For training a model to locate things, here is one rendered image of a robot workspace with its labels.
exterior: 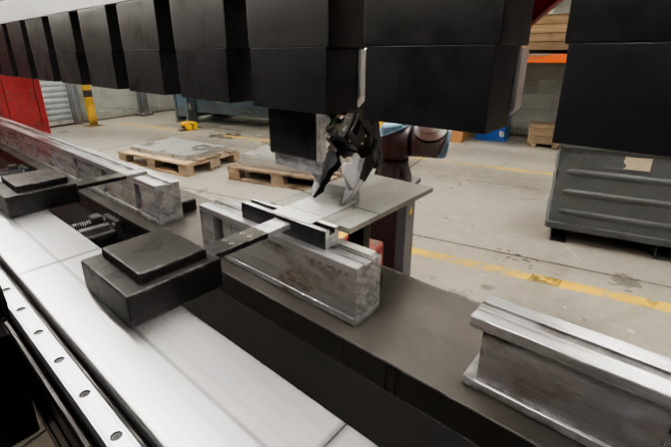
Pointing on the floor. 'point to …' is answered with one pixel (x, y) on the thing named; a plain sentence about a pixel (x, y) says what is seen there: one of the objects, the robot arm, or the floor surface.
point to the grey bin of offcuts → (612, 197)
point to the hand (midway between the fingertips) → (332, 197)
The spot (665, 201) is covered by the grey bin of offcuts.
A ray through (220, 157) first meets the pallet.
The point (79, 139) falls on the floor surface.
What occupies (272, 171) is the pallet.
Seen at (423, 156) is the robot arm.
